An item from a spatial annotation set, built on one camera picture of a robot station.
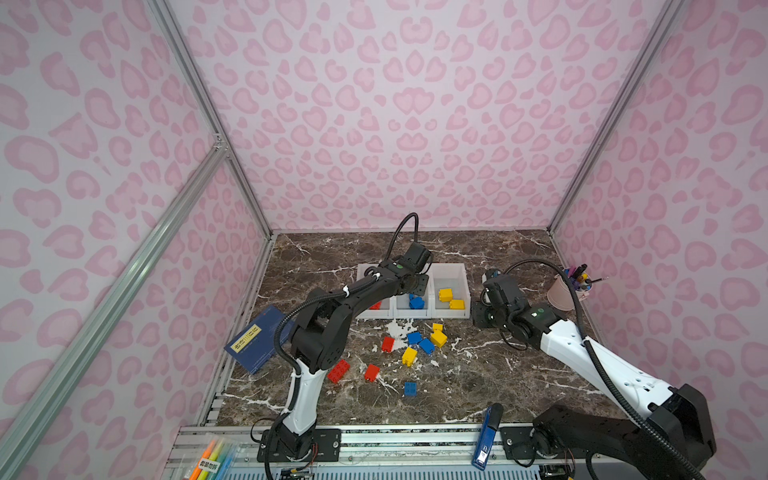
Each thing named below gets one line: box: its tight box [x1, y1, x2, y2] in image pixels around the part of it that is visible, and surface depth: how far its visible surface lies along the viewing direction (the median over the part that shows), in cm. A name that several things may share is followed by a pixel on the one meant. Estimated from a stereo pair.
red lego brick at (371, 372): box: [364, 364, 381, 382], surface depth 86 cm
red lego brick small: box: [382, 336, 395, 353], surface depth 92 cm
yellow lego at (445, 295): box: [438, 288, 453, 302], surface depth 100 cm
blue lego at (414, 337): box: [407, 332, 423, 344], surface depth 94 cm
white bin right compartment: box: [426, 263, 471, 319], surface depth 97 cm
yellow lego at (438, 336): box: [431, 324, 447, 348], surface depth 91 cm
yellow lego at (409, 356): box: [401, 346, 418, 367], surface depth 88 cm
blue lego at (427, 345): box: [419, 338, 435, 355], surface depth 92 cm
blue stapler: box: [471, 403, 504, 471], surface depth 73 cm
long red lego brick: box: [327, 359, 351, 384], surface depth 86 cm
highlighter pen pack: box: [189, 433, 240, 480], surface depth 72 cm
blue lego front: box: [404, 382, 418, 396], surface depth 83 cm
